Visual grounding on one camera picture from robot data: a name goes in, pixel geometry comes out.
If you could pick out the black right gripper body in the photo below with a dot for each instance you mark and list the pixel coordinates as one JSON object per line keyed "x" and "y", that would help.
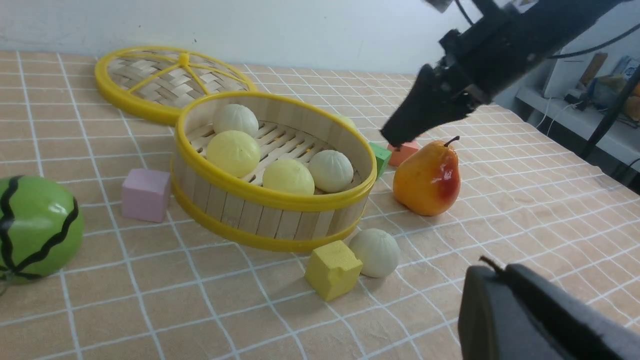
{"x": 490, "y": 56}

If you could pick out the white bun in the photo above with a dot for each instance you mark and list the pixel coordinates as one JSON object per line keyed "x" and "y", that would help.
{"x": 331, "y": 170}
{"x": 377, "y": 250}
{"x": 235, "y": 117}

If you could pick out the checkered beige tablecloth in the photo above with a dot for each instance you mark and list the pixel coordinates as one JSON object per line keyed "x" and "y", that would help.
{"x": 174, "y": 291}

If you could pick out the green foam cube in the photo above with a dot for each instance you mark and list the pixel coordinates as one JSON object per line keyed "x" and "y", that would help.
{"x": 382, "y": 156}

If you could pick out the orange foam cube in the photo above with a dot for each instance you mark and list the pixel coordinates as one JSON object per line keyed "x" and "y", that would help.
{"x": 399, "y": 155}

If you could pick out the yellow bun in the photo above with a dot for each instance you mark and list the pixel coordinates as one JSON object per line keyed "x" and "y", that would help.
{"x": 288, "y": 176}
{"x": 348, "y": 121}
{"x": 234, "y": 152}

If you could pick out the orange toy pear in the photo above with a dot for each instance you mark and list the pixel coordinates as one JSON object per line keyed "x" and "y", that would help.
{"x": 428, "y": 182}

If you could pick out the pink foam cube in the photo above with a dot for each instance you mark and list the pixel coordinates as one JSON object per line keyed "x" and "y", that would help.
{"x": 145, "y": 195}

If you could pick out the white background shelf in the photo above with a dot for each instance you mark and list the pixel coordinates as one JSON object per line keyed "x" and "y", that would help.
{"x": 620, "y": 142}

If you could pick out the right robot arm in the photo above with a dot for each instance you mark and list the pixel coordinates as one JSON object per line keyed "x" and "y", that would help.
{"x": 565, "y": 19}

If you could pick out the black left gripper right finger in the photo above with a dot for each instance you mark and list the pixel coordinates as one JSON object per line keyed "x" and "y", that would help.
{"x": 577, "y": 330}

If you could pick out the yellow foam cube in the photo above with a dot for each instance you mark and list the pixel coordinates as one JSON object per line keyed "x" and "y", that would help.
{"x": 333, "y": 270}

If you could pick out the green toy watermelon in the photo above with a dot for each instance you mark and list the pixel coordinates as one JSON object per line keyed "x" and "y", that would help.
{"x": 41, "y": 229}

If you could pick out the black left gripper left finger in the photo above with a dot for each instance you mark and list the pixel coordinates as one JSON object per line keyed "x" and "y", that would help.
{"x": 494, "y": 324}

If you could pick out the bamboo steamer lid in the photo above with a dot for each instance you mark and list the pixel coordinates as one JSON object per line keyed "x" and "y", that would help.
{"x": 155, "y": 83}

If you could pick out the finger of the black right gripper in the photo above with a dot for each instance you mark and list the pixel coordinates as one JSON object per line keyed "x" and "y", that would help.
{"x": 397, "y": 132}
{"x": 428, "y": 101}

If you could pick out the bamboo steamer tray yellow rim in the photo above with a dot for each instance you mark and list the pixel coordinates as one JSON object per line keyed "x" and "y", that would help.
{"x": 240, "y": 209}

